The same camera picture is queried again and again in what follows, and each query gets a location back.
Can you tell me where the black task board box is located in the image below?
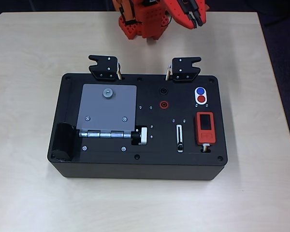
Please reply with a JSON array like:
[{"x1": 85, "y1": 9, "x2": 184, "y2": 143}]
[{"x1": 47, "y1": 72, "x2": 227, "y2": 181}]

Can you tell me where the orange table clamp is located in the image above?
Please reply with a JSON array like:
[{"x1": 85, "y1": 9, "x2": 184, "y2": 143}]
[{"x1": 112, "y1": 0, "x2": 139, "y2": 26}]

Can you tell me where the white slider track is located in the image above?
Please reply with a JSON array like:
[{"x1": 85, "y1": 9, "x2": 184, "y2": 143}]
[{"x1": 176, "y1": 124, "x2": 185, "y2": 153}]

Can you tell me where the grey hinged door plate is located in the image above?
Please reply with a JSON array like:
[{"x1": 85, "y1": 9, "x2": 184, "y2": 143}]
[{"x1": 76, "y1": 83, "x2": 138, "y2": 132}]

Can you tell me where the red display stick module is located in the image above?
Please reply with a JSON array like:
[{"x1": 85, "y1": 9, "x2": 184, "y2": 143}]
[{"x1": 195, "y1": 111, "x2": 218, "y2": 145}]

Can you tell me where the black cylinder post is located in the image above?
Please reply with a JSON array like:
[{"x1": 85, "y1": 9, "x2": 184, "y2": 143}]
[{"x1": 50, "y1": 122, "x2": 75, "y2": 162}]

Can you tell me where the black angled cable bracket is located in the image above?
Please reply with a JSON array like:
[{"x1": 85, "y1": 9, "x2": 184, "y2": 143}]
[
  {"x1": 88, "y1": 55, "x2": 123, "y2": 82},
  {"x1": 165, "y1": 57, "x2": 202, "y2": 84}
]

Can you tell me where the grey round door knob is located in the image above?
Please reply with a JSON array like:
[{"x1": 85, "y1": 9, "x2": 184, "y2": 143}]
[{"x1": 102, "y1": 87, "x2": 114, "y2": 99}]

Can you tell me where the metal door hinge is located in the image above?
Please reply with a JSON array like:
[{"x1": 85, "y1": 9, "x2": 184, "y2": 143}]
[{"x1": 78, "y1": 130, "x2": 132, "y2": 139}]

